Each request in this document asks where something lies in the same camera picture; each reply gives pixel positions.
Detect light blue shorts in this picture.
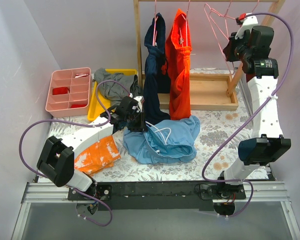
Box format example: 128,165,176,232
123,115,201,165

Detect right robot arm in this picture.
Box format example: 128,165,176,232
216,25,291,199

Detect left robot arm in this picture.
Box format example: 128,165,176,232
37,96,147,200

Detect grey shorts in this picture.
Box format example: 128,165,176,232
93,68,142,106

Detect navy blue shorts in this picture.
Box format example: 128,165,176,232
143,13,171,125

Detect red orange shorts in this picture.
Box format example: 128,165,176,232
165,9,192,120

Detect pink hanger under orange shorts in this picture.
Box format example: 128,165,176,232
179,0,191,47

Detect pink hanger under navy shorts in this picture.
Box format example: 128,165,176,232
152,0,158,47

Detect yellow plastic bin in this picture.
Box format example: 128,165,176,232
87,68,138,122

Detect orange white folded cloth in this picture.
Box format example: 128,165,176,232
74,135,121,176

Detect red cloth front compartment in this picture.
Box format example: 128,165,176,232
70,104,87,109

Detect pink compartment organizer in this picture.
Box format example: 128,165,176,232
45,67,92,118

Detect white red item in organizer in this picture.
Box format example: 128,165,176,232
74,73,89,79

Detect wooden clothes rack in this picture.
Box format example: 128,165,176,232
133,0,285,111

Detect red cloth in organizer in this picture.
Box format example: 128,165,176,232
52,86,70,96

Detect floral table mat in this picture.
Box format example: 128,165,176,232
37,68,276,182

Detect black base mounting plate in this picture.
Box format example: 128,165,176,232
67,180,248,213

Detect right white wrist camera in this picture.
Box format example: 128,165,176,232
234,13,258,40

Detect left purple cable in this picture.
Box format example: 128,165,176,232
19,79,133,227

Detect purple cable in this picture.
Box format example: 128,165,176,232
19,79,133,227
201,12,295,218

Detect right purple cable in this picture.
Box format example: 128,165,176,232
201,12,295,218

